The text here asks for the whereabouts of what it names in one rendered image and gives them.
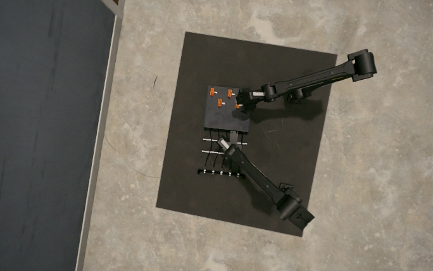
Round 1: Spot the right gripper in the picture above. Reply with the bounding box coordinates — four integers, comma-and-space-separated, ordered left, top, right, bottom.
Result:
237, 87, 256, 114

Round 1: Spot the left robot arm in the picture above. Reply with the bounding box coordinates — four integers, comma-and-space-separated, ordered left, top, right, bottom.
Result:
216, 131, 315, 230

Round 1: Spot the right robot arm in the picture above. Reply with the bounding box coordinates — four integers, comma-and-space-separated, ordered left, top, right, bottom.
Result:
235, 49, 377, 106

